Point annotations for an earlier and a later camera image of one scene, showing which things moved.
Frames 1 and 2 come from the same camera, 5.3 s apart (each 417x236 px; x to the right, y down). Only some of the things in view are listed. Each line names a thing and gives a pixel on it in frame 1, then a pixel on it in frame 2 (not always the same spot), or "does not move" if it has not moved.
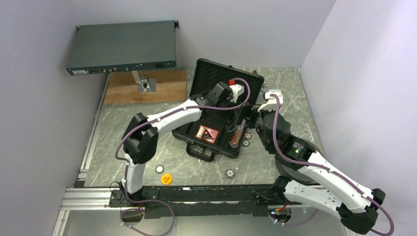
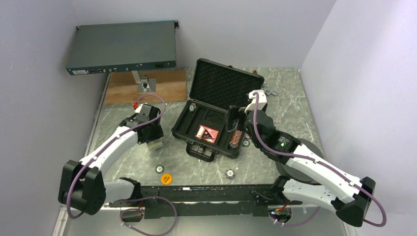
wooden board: (122, 88) does not move
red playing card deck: (207, 133) does not move
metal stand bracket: (145, 85) does not move
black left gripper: (234, 117) → (157, 133)
